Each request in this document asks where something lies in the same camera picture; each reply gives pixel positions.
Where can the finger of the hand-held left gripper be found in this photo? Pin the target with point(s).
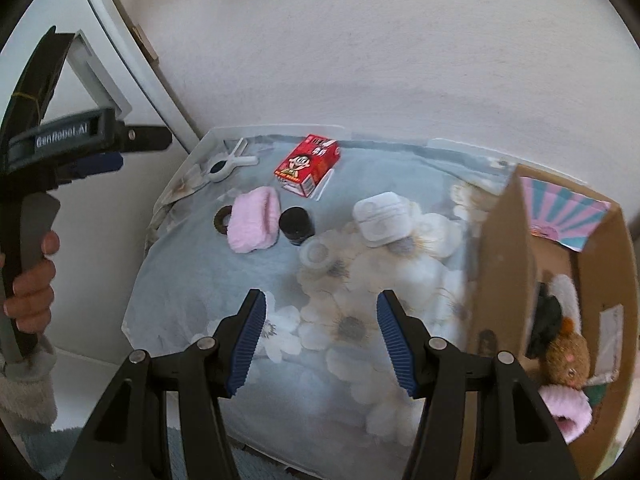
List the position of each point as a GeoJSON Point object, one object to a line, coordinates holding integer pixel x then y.
{"type": "Point", "coordinates": [147, 139]}
{"type": "Point", "coordinates": [102, 162]}

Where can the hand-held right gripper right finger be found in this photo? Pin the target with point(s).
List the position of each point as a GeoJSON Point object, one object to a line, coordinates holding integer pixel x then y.
{"type": "Point", "coordinates": [397, 345]}

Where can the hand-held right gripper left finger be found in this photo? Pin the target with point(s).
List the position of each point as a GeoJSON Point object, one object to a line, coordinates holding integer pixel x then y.
{"type": "Point", "coordinates": [245, 345]}

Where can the white plastic clip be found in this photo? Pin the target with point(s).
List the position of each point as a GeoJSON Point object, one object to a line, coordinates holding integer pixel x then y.
{"type": "Point", "coordinates": [245, 160]}

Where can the pink fluffy slipper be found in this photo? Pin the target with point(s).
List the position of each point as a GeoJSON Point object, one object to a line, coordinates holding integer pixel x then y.
{"type": "Point", "coordinates": [252, 220]}
{"type": "Point", "coordinates": [570, 405]}

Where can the black jar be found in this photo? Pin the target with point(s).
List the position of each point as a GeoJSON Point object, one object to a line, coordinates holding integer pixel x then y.
{"type": "Point", "coordinates": [296, 225]}

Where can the white earbud case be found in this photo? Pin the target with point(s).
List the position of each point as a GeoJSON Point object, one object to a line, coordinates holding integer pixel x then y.
{"type": "Point", "coordinates": [382, 215]}

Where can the cardboard box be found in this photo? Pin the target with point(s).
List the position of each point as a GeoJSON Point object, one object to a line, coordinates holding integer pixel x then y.
{"type": "Point", "coordinates": [505, 260]}

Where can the black soft item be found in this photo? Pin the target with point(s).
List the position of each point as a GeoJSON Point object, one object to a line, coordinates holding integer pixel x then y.
{"type": "Point", "coordinates": [545, 325]}

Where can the red drink carton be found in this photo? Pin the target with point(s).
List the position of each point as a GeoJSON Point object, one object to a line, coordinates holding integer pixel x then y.
{"type": "Point", "coordinates": [305, 162]}

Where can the brown plush toy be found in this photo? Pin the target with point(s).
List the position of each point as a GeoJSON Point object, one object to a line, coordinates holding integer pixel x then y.
{"type": "Point", "coordinates": [567, 355]}

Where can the white fluffy sock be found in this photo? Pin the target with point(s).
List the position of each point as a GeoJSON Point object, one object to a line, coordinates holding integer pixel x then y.
{"type": "Point", "coordinates": [567, 295]}

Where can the person's left forearm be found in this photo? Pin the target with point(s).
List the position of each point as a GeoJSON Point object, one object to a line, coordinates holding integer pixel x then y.
{"type": "Point", "coordinates": [25, 390]}

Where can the person's left hand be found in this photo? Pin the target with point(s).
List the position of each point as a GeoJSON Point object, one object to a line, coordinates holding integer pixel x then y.
{"type": "Point", "coordinates": [32, 300]}

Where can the white door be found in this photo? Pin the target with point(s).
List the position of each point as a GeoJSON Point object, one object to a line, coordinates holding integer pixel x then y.
{"type": "Point", "coordinates": [100, 220]}

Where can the brass door hinge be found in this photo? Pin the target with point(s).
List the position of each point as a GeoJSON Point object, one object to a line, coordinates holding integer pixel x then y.
{"type": "Point", "coordinates": [146, 45]}

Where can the grey-blue rug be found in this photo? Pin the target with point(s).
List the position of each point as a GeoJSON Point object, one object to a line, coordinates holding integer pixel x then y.
{"type": "Point", "coordinates": [50, 455]}

